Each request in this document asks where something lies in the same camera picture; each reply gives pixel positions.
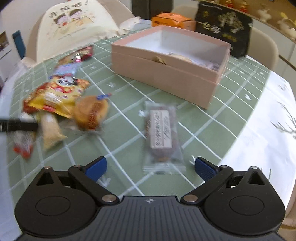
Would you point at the brown bar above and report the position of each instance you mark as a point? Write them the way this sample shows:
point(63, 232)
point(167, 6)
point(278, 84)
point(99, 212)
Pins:
point(163, 152)

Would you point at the cream cartoon food cover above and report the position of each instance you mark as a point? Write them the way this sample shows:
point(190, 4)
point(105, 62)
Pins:
point(73, 24)

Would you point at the round golden cake packet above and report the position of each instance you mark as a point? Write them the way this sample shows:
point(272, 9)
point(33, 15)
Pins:
point(90, 111)

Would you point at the blue pink snack packet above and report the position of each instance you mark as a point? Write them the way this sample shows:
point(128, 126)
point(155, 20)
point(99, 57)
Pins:
point(69, 69)

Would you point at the beige wafer stick packet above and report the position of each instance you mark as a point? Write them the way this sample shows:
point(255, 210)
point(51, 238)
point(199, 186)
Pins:
point(52, 133)

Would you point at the green checked tablecloth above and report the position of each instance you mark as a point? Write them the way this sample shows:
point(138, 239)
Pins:
point(248, 126)

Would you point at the red glossy snack bag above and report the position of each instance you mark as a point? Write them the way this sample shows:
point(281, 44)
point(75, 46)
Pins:
point(77, 56)

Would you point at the beige dining chair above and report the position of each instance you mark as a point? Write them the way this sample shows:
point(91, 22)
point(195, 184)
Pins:
point(263, 49)

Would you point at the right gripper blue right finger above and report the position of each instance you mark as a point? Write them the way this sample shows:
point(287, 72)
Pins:
point(214, 177)

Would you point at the pink cardboard box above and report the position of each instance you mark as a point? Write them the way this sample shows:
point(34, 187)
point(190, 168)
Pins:
point(181, 62)

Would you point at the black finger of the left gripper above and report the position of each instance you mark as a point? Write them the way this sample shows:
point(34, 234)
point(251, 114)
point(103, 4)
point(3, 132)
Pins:
point(14, 124)

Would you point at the yellow panda snack bag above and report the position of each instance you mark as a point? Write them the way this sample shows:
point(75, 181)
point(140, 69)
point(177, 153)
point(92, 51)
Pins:
point(56, 96)

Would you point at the black gift bag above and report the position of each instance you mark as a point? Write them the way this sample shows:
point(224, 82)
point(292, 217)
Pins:
point(226, 25)

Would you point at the small red white snack packet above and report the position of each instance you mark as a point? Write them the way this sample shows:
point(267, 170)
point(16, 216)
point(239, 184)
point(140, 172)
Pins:
point(23, 141)

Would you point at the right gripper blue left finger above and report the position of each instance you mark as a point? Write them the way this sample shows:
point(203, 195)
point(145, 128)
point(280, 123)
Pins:
point(85, 179)

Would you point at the orange cardboard box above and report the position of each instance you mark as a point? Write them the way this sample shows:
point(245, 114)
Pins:
point(174, 20)

